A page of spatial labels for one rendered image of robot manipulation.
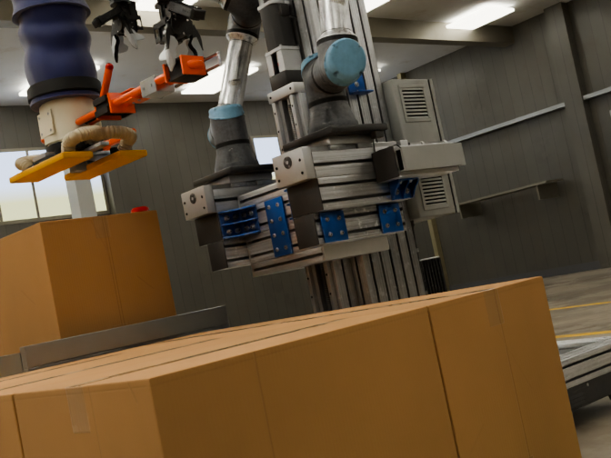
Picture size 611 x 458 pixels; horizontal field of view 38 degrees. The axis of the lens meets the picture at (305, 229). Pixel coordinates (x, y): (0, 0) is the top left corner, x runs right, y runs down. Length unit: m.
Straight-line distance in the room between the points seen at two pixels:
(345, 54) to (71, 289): 1.03
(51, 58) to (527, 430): 1.76
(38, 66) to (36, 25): 0.13
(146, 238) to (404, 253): 0.82
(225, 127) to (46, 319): 0.85
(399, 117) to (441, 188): 0.28
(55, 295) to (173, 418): 1.46
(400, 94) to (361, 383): 1.66
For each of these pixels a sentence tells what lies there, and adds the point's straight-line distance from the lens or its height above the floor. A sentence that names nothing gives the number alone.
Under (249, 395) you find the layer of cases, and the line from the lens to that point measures 1.28.
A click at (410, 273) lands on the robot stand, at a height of 0.59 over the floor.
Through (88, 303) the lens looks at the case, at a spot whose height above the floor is 0.69.
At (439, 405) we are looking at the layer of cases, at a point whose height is 0.37.
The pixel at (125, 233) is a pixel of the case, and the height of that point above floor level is 0.89.
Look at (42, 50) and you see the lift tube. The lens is 2.81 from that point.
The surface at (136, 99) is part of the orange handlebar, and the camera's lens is 2.52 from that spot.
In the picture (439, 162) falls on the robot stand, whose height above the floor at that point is 0.90.
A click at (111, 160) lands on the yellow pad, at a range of 2.74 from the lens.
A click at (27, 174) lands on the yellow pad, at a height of 1.11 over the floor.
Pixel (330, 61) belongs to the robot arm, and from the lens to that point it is 2.42.
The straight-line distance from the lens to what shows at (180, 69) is 2.33.
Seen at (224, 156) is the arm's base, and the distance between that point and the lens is 2.91.
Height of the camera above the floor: 0.62
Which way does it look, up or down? 4 degrees up
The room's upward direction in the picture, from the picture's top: 11 degrees counter-clockwise
